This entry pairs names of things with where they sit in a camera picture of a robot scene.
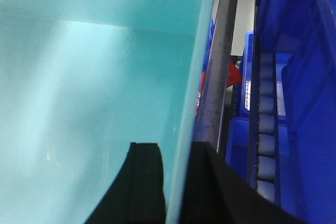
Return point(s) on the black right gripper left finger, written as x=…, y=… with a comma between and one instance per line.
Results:
x=136, y=195

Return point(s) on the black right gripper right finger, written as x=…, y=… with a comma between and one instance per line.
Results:
x=214, y=193

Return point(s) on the light blue plastic bin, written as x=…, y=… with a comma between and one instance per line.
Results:
x=83, y=79

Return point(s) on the dark blue bin right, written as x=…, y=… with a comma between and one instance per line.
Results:
x=301, y=35

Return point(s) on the roller track strip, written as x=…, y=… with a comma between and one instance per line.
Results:
x=263, y=152

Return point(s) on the red snack package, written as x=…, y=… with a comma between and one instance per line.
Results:
x=234, y=75

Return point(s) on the grey metal rack post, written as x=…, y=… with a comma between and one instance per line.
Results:
x=209, y=123

